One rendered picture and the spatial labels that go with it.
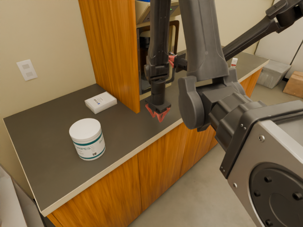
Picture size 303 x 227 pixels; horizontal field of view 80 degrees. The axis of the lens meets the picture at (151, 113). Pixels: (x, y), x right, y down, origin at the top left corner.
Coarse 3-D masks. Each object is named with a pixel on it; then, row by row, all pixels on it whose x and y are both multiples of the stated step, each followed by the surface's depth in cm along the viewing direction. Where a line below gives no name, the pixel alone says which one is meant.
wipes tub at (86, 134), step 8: (80, 120) 82; (88, 120) 82; (96, 120) 82; (72, 128) 78; (80, 128) 78; (88, 128) 78; (96, 128) 78; (72, 136) 75; (80, 136) 74; (88, 136) 74; (96, 136) 77; (80, 144) 76; (88, 144) 76; (96, 144) 79; (104, 144) 86; (80, 152) 80; (88, 152) 79; (96, 152) 81
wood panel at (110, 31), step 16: (80, 0) 101; (96, 0) 89; (112, 0) 80; (128, 0) 72; (96, 16) 95; (112, 16) 85; (128, 16) 76; (96, 32) 103; (112, 32) 91; (128, 32) 81; (96, 48) 112; (112, 48) 97; (128, 48) 86; (96, 64) 122; (112, 64) 105; (128, 64) 93; (96, 80) 134; (112, 80) 114; (128, 80) 99; (128, 96) 108
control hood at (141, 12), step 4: (136, 0) 81; (172, 0) 84; (176, 0) 85; (136, 4) 81; (140, 4) 79; (144, 4) 77; (148, 4) 76; (172, 4) 86; (176, 4) 88; (136, 8) 82; (140, 8) 80; (144, 8) 78; (148, 8) 78; (176, 8) 93; (136, 12) 83; (140, 12) 81; (144, 12) 80; (148, 12) 82; (176, 12) 97; (136, 16) 84; (140, 16) 82; (144, 16) 83; (172, 16) 100; (136, 20) 86; (140, 20) 85; (136, 24) 87
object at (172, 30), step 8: (176, 24) 104; (144, 32) 94; (176, 32) 107; (144, 40) 96; (168, 40) 107; (176, 40) 111; (144, 48) 99; (168, 48) 110; (176, 48) 114; (144, 56) 102; (144, 64) 105; (144, 80) 111; (168, 80) 125; (144, 88) 115
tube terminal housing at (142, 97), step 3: (171, 18) 104; (174, 18) 106; (138, 24) 91; (141, 24) 92; (144, 24) 93; (147, 24) 95; (168, 84) 132; (165, 87) 132; (147, 93) 121; (150, 93) 123; (141, 96) 118; (144, 96) 121; (147, 96) 123; (141, 99) 120
